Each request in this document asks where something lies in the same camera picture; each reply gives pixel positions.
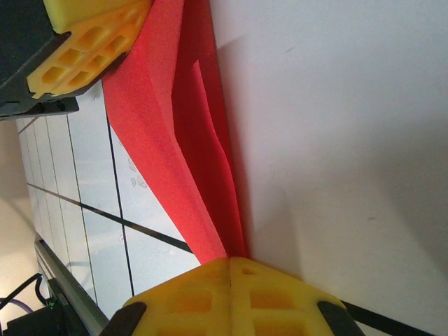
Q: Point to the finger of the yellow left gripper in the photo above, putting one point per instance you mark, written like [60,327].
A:
[91,45]

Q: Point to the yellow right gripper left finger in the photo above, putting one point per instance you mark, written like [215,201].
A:
[189,304]

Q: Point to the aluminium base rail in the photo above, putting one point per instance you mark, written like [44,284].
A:
[73,294]

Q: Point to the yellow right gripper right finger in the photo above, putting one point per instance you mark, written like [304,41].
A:
[273,304]

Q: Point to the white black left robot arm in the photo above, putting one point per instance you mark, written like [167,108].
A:
[31,323]

